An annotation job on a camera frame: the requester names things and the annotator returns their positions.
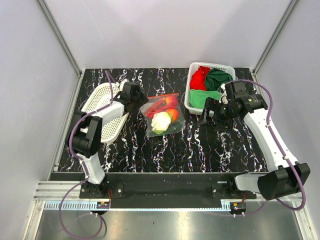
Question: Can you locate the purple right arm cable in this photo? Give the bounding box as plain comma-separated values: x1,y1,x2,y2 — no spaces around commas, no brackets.
229,79,307,217

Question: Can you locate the fake peach fruit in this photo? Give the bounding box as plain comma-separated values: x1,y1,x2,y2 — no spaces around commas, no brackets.
164,95,179,107

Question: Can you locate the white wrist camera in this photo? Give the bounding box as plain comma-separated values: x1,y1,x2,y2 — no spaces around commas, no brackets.
115,81,126,92
218,83,229,104

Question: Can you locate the light green cloth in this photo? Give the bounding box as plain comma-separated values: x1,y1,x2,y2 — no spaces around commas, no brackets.
188,89,221,109

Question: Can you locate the white rectangular plastic basket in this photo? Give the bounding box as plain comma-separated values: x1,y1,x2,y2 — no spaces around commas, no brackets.
184,62,236,115

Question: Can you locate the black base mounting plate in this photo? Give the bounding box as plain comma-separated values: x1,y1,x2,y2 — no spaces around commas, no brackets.
79,173,257,211

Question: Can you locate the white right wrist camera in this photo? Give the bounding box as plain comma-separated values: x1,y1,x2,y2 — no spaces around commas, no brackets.
218,83,229,104

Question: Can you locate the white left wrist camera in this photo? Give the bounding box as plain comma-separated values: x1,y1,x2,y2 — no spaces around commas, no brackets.
115,81,126,92

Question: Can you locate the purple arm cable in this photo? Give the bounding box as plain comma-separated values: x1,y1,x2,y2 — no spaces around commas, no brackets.
58,69,118,238
229,79,307,217

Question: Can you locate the left aluminium frame post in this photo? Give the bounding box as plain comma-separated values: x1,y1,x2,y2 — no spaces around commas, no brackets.
36,0,82,76

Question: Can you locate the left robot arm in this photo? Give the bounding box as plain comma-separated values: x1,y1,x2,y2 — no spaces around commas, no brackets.
65,82,149,198

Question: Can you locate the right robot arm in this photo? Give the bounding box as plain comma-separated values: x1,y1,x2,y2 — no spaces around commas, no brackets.
198,79,311,205

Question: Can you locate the dark green cloth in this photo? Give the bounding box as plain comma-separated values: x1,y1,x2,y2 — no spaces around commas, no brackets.
204,68,233,91

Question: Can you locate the fake red chili pepper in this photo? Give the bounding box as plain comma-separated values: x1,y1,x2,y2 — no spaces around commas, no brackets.
145,97,166,118

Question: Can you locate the right aluminium frame post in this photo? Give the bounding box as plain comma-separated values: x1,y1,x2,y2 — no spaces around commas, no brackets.
252,0,300,75

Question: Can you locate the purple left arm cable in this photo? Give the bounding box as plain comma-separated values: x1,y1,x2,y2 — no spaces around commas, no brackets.
58,69,118,238

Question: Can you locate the fake white cauliflower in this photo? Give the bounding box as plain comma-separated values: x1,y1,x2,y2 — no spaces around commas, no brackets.
151,111,171,134

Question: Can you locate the aluminium frame post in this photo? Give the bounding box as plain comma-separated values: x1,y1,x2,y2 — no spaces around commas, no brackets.
252,0,300,75
36,0,82,76

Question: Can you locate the red cloth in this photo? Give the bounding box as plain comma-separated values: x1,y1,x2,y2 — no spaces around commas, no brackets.
189,66,211,91

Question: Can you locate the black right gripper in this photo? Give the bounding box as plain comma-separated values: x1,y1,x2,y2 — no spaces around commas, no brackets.
196,96,239,132

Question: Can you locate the white slotted cable duct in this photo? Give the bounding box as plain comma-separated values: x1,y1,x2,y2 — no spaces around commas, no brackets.
44,200,111,211

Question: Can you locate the clear zip top bag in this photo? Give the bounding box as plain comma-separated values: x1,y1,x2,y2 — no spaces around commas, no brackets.
140,93,186,138

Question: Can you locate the white oval perforated basket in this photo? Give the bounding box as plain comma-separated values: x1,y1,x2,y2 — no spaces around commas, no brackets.
81,83,129,144

